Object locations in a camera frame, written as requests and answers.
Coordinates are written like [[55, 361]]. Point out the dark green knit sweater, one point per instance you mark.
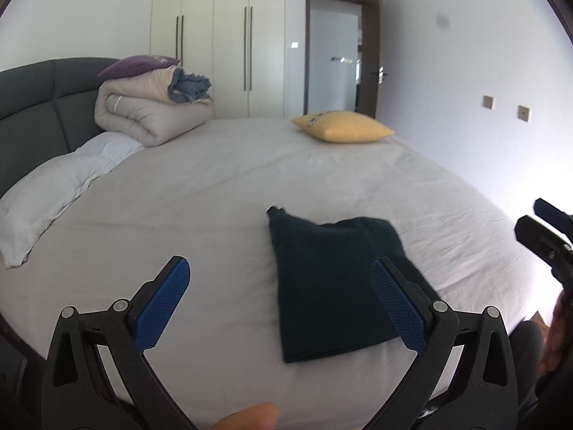
[[322, 277]]

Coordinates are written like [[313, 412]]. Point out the bed with white sheet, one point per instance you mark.
[[215, 188]]

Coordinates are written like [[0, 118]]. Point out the person's right hand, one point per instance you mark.
[[555, 336]]

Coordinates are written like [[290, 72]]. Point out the wall switch plate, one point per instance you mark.
[[489, 101]]

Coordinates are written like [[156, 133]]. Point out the person's left hand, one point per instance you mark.
[[246, 419]]

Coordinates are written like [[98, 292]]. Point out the brown door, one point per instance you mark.
[[369, 45]]

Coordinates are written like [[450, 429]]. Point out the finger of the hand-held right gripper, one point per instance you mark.
[[551, 212], [532, 233]]

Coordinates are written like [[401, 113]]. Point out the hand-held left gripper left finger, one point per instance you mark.
[[165, 300]]

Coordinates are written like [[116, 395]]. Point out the beige wall socket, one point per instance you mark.
[[523, 113]]

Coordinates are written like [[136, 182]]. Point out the cream wardrobe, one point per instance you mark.
[[224, 45]]

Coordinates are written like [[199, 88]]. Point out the white pillow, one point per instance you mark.
[[58, 188]]

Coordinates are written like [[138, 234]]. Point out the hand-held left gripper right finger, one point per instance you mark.
[[398, 304]]

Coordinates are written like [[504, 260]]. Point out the dark grey bed headboard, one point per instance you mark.
[[40, 98]]

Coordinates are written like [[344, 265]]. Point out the folded blue-grey blanket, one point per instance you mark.
[[190, 87]]

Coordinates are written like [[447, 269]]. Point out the folded beige duvet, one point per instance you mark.
[[138, 112]]

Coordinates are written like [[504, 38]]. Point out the yellow pillow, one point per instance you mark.
[[344, 127]]

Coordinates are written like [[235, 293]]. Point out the purple pillow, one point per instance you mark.
[[138, 66]]

